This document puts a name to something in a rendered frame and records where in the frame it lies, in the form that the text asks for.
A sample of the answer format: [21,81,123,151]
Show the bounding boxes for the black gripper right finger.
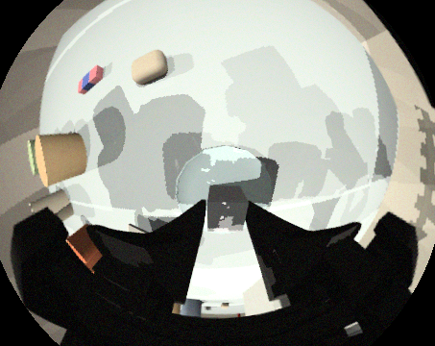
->
[245,200,362,303]

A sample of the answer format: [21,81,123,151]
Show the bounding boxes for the olive green cylinder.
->
[28,139,40,174]

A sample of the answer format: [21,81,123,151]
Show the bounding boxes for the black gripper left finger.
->
[85,200,206,305]

